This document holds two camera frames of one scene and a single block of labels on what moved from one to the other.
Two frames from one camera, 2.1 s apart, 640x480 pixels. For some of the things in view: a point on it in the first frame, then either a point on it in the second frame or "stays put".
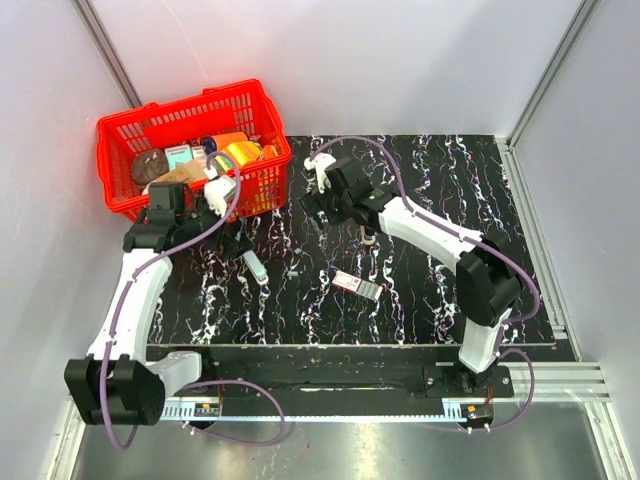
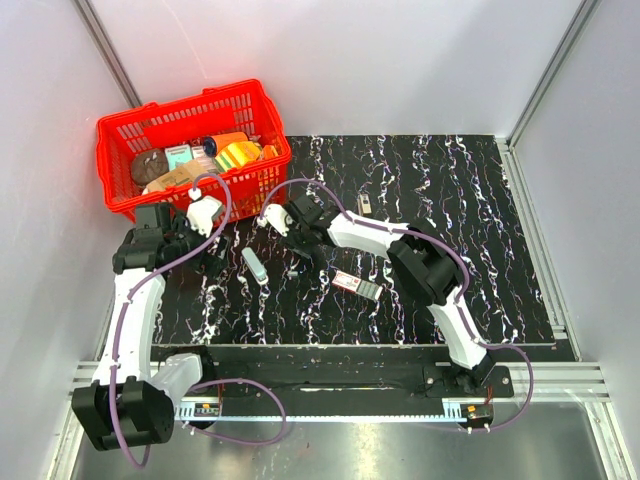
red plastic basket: (243, 107) stays put
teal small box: (178, 154) stays put
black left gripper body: (225, 243) to (184, 236)
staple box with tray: (357, 285) stays put
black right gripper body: (334, 206) to (298, 242)
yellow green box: (235, 155) stays put
